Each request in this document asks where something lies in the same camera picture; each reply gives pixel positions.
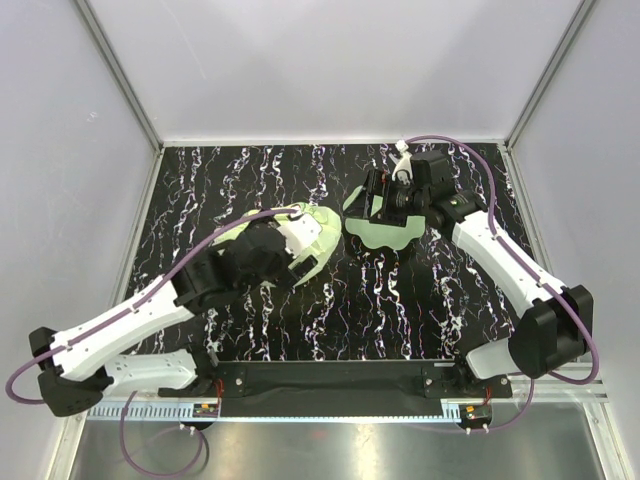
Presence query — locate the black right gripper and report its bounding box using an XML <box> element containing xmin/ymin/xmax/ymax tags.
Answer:
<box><xmin>343</xmin><ymin>169</ymin><xmax>429</xmax><ymax>229</ymax></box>

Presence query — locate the light green plastic bag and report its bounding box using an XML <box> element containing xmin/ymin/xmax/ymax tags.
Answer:
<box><xmin>211</xmin><ymin>202</ymin><xmax>341</xmax><ymax>288</ymax></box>

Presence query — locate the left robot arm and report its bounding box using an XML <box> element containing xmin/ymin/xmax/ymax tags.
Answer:
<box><xmin>29</xmin><ymin>213</ymin><xmax>323</xmax><ymax>417</ymax></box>

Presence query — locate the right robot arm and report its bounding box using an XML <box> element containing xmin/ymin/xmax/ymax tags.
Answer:
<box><xmin>343</xmin><ymin>150</ymin><xmax>595</xmax><ymax>397</ymax></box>

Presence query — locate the light green wavy bowl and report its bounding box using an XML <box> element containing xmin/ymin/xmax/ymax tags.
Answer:
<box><xmin>345</xmin><ymin>216</ymin><xmax>426</xmax><ymax>251</ymax></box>

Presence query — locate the black marble pattern mat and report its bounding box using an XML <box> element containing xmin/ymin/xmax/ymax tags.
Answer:
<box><xmin>128</xmin><ymin>144</ymin><xmax>517</xmax><ymax>361</ymax></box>

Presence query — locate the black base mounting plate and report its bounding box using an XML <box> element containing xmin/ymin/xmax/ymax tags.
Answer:
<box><xmin>159</xmin><ymin>360</ymin><xmax>512</xmax><ymax>418</ymax></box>

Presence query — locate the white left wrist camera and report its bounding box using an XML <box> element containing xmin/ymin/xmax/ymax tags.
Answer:
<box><xmin>275</xmin><ymin>209</ymin><xmax>323</xmax><ymax>261</ymax></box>

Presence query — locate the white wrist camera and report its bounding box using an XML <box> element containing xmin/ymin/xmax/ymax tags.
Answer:
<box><xmin>392</xmin><ymin>140</ymin><xmax>413</xmax><ymax>186</ymax></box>
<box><xmin>275</xmin><ymin>209</ymin><xmax>323</xmax><ymax>261</ymax></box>

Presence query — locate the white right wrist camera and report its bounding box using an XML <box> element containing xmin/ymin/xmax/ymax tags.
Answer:
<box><xmin>392</xmin><ymin>140</ymin><xmax>413</xmax><ymax>186</ymax></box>

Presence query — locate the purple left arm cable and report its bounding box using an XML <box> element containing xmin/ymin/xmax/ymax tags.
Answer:
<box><xmin>4</xmin><ymin>207</ymin><xmax>304</xmax><ymax>479</ymax></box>

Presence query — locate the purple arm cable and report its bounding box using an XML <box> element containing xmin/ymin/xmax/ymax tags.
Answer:
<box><xmin>399</xmin><ymin>134</ymin><xmax>604</xmax><ymax>434</ymax></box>
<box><xmin>4</xmin><ymin>207</ymin><xmax>304</xmax><ymax>479</ymax></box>

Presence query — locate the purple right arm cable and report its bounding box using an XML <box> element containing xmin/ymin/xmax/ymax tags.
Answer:
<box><xmin>399</xmin><ymin>134</ymin><xmax>604</xmax><ymax>434</ymax></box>

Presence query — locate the white slotted cable duct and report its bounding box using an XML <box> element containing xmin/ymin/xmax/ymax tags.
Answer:
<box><xmin>87</xmin><ymin>399</ymin><xmax>221</xmax><ymax>422</ymax></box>

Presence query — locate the aluminium frame rail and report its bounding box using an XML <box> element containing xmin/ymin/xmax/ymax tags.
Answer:
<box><xmin>72</xmin><ymin>0</ymin><xmax>163</xmax><ymax>152</ymax></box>

